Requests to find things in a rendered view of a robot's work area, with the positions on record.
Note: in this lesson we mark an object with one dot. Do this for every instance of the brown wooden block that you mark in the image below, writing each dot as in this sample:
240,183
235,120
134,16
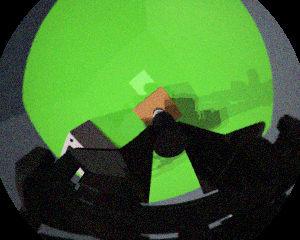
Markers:
156,100

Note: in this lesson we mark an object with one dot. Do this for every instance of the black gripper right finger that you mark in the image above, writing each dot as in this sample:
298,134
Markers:
211,153

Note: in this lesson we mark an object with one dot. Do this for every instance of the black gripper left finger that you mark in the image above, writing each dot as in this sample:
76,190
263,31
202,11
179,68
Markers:
133,161

